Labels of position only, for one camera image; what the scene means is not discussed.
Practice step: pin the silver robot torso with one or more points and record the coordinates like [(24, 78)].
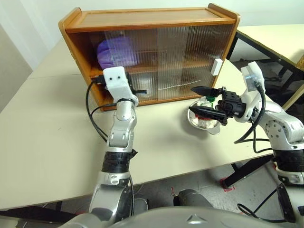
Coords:
[(194, 219)]

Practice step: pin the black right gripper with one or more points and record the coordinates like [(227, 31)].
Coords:
[(234, 107)]

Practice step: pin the beige table with black frame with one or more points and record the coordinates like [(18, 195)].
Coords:
[(268, 35)]

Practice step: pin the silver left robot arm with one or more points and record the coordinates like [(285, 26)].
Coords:
[(122, 135)]

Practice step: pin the grey right robot knee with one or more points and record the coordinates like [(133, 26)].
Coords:
[(192, 199)]

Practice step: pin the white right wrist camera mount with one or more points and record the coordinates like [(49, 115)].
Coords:
[(253, 73)]

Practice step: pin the white plush toy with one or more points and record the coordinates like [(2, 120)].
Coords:
[(206, 124)]

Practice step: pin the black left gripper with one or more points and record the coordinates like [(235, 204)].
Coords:
[(128, 79)]

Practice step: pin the black table leg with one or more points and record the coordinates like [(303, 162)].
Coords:
[(28, 213), (251, 172)]

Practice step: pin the grey robot knee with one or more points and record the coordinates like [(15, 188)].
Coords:
[(141, 205), (192, 199)]

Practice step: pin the grey left robot knee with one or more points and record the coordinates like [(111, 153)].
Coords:
[(141, 205)]

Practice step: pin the steel bowl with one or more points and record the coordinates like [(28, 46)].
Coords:
[(213, 132)]

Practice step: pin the purple tissue pack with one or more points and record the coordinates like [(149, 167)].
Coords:
[(111, 54)]

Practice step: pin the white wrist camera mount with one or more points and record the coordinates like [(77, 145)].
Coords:
[(253, 73), (115, 78)]

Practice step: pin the ribbed clear sliding door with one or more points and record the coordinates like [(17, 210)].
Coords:
[(209, 42), (142, 47)]

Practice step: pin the wooden two-shelf cabinet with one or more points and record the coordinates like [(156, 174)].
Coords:
[(147, 17)]

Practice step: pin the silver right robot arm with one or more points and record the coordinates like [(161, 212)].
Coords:
[(282, 123)]

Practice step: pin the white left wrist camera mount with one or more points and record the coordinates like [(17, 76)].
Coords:
[(115, 78)]

